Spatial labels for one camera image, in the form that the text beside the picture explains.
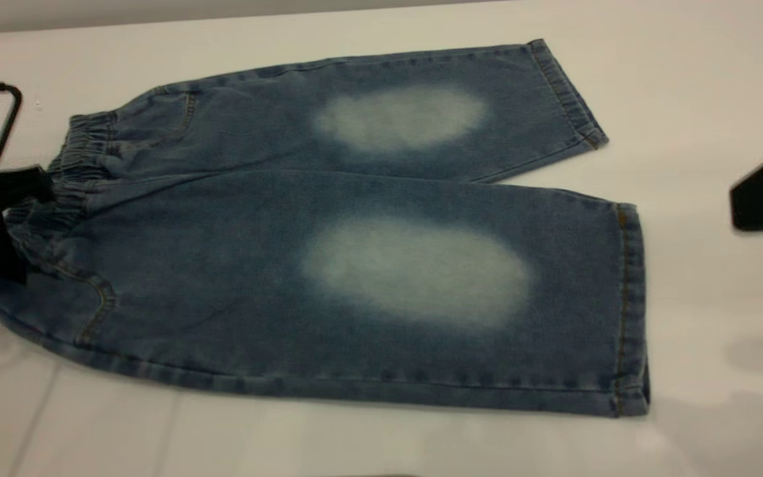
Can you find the blue denim kids jeans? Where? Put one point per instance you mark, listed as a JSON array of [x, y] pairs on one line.
[[236, 285]]

